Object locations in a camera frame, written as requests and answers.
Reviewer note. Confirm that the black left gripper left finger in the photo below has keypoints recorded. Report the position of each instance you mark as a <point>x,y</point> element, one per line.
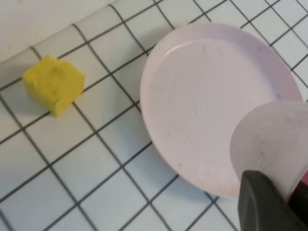
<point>262,207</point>

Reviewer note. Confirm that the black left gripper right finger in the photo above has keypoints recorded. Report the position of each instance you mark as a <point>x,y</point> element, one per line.
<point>302,197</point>

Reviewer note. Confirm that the pale pink plastic cup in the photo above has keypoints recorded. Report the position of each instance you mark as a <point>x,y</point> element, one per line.
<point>272,139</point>

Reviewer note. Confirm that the pale pink plastic plate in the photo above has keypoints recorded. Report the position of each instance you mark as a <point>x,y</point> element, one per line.
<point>197,101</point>

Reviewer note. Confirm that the white black-grid table mat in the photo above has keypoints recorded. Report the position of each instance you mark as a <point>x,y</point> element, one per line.
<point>96,156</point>

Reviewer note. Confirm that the yellow foam block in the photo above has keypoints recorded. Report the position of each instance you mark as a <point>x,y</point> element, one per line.
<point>53,84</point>

